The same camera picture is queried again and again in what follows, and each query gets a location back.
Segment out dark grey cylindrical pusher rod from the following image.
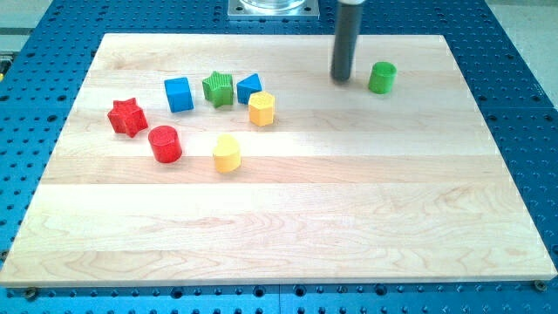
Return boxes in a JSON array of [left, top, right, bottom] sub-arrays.
[[330, 0, 364, 83]]

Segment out green cylinder block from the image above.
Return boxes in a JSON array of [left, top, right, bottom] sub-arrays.
[[368, 61, 397, 94]]

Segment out yellow heart block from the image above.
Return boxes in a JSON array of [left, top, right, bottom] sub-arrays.
[[213, 134, 242, 173]]

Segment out blue triangle block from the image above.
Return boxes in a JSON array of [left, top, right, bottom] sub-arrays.
[[236, 73, 262, 105]]

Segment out yellow hexagon block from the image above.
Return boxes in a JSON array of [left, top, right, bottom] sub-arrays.
[[248, 92, 276, 126]]

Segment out green star block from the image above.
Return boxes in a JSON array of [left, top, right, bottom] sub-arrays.
[[202, 72, 234, 108]]

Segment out light wooden board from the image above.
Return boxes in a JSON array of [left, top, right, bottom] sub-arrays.
[[1, 33, 556, 288]]

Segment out blue cube block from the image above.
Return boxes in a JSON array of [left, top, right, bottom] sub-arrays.
[[164, 77, 194, 113]]

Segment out red cylinder block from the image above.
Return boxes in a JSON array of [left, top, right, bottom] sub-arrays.
[[148, 126, 182, 163]]

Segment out red star block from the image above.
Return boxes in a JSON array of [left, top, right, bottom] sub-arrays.
[[107, 98, 148, 138]]

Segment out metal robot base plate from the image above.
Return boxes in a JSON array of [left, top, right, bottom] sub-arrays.
[[227, 0, 320, 20]]

